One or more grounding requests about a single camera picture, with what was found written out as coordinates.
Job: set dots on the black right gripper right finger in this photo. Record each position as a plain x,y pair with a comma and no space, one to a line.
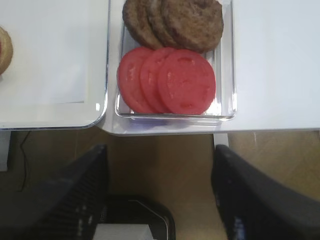
253,206

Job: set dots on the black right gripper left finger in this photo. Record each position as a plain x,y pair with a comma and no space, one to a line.
66,206

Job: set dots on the silver metal baking tray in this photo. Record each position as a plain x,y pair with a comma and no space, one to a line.
73,114

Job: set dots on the clear patty tomato container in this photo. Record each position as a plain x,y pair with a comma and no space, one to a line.
224,106

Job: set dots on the right red tomato slice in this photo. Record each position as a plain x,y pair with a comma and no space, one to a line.
186,83

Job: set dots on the red tomato slice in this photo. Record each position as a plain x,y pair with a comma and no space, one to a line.
149,78
128,80
186,83

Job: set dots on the left red tomato slice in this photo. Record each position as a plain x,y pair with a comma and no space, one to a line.
128,80

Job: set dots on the middle red tomato slice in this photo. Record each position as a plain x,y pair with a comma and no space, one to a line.
149,78

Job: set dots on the white paper sheet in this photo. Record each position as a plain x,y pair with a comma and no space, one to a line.
50,51

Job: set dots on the bottom bun half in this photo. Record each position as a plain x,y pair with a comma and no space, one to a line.
6,50

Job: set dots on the right meat patty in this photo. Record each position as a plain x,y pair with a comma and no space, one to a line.
196,25

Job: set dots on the meat patty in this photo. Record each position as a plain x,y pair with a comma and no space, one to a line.
196,25
135,18
154,13

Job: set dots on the middle meat patty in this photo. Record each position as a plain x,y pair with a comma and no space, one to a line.
154,13

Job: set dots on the left meat patty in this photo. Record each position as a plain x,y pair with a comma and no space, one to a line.
135,18

